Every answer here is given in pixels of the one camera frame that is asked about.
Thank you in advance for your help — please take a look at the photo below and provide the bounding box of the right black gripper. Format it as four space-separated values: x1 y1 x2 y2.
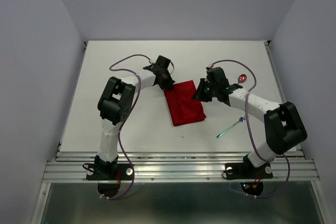
190 78 217 102

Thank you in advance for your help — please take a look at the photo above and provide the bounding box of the red cloth napkin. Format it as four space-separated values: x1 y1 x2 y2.
164 80 206 126

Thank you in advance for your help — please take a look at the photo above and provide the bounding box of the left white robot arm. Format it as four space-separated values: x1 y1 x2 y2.
93 54 174 179

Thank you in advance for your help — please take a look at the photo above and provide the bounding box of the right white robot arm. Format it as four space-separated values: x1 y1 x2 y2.
192 67 308 177

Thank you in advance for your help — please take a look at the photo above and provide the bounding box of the iridescent metal spoon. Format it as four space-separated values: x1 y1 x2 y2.
237 73 247 84

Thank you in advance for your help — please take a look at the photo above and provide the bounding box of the iridescent metal fork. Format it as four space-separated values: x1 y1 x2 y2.
216 114 246 138

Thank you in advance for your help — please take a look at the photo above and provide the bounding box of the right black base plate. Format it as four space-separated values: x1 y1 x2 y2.
222 163 273 180

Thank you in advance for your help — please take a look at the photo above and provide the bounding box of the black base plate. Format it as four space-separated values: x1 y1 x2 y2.
82 163 134 181
222 163 273 180

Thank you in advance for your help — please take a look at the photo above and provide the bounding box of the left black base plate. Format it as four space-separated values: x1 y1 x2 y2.
82 163 134 181

